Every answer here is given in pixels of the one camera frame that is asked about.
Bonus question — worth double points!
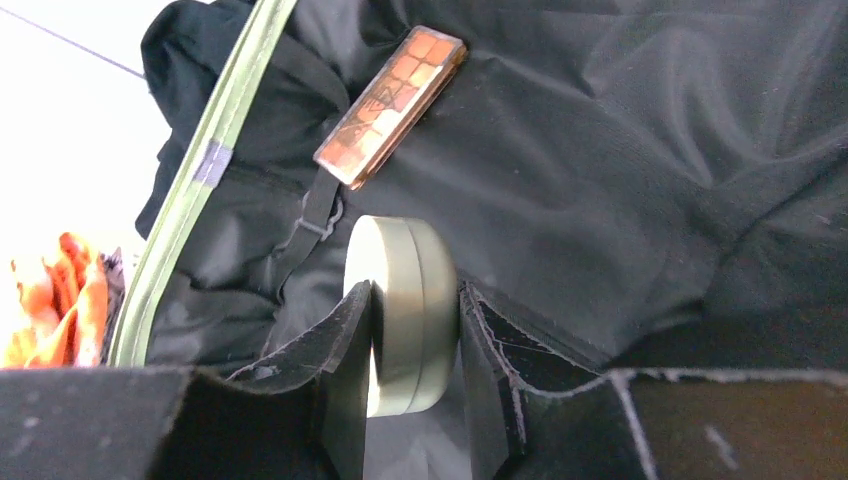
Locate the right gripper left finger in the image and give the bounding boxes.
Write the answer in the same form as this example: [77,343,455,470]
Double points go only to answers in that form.
[1,282,372,479]

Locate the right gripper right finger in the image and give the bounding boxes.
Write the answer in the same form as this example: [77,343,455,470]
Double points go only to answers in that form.
[459,285,847,479]

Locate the round pale green jar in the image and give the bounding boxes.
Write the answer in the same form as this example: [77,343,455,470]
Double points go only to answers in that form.
[343,215,459,418]

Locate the green hard-shell suitcase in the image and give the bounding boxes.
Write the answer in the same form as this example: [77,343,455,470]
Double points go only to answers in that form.
[114,1,847,479]

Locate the orange white garment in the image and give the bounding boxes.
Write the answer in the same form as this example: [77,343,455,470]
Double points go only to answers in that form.
[1,232,109,369]

